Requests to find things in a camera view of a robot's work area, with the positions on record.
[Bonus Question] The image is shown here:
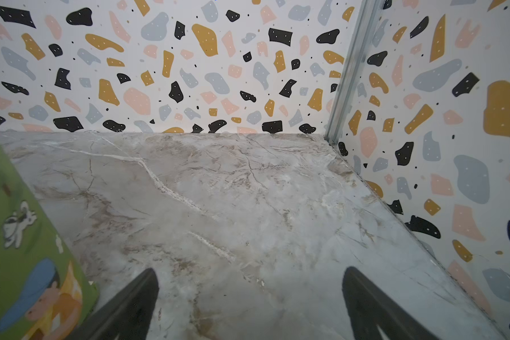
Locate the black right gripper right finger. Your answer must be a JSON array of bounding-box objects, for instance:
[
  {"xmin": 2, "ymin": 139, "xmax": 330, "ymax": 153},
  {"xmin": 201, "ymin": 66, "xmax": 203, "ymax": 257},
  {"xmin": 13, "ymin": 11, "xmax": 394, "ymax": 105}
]
[{"xmin": 341, "ymin": 266, "xmax": 437, "ymax": 339}]

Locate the aluminium corner post right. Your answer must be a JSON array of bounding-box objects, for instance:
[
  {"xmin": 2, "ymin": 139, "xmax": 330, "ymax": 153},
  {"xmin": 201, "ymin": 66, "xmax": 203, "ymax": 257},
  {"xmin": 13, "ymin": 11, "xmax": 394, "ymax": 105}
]
[{"xmin": 324, "ymin": 1, "xmax": 384, "ymax": 147}]

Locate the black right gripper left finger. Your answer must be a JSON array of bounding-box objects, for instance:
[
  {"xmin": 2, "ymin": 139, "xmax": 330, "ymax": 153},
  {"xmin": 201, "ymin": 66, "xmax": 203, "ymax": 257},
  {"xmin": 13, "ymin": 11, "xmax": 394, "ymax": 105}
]
[{"xmin": 67, "ymin": 269, "xmax": 160, "ymax": 339}]

